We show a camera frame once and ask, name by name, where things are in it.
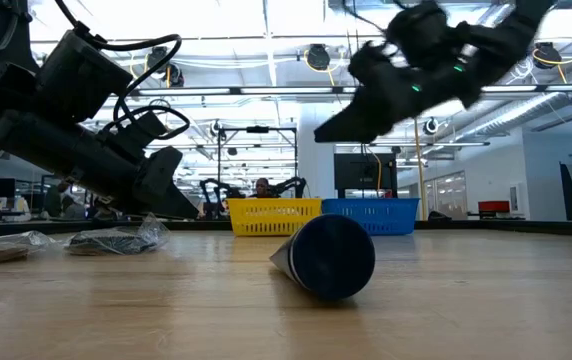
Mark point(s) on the black metal rig frame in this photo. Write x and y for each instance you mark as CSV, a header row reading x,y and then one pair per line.
x,y
219,165

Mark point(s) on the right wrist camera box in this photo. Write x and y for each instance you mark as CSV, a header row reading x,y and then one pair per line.
x,y
418,32

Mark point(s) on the blue plastic basket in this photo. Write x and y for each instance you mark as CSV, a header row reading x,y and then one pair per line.
x,y
391,215

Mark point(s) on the dark blue cream tube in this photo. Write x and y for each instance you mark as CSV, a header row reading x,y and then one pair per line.
x,y
331,257

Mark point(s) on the yellow plastic basket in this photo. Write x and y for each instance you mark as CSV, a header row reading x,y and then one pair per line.
x,y
271,217

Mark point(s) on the black aluminium table frame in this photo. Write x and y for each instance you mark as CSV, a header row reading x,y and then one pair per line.
x,y
516,226

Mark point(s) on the silver ceiling duct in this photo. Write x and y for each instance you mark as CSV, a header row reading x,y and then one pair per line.
x,y
516,112

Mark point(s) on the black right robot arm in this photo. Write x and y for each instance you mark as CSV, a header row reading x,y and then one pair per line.
x,y
511,35

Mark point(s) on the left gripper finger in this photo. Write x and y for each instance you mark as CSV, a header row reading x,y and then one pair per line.
x,y
66,155
166,190

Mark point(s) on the black display screen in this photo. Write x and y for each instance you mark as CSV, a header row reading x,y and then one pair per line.
x,y
365,172

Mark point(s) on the white round column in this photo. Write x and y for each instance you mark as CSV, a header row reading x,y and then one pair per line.
x,y
316,165

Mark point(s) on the red box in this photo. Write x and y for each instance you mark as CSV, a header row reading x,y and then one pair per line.
x,y
493,206

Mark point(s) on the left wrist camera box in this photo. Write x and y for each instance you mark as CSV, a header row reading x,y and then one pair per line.
x,y
136,131

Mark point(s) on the black background robot arm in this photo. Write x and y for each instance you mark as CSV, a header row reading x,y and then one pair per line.
x,y
291,185
218,190

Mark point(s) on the black leaning panel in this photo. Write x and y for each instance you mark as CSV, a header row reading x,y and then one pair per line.
x,y
570,195

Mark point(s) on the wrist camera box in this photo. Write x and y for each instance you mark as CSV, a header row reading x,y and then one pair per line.
x,y
136,131
418,32

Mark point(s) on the long ceiling light bar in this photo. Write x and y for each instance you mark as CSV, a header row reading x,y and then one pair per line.
x,y
286,91

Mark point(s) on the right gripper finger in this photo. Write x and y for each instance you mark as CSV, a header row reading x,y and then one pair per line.
x,y
366,117

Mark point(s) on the person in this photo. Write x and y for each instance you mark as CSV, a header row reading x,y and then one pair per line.
x,y
56,200
262,188

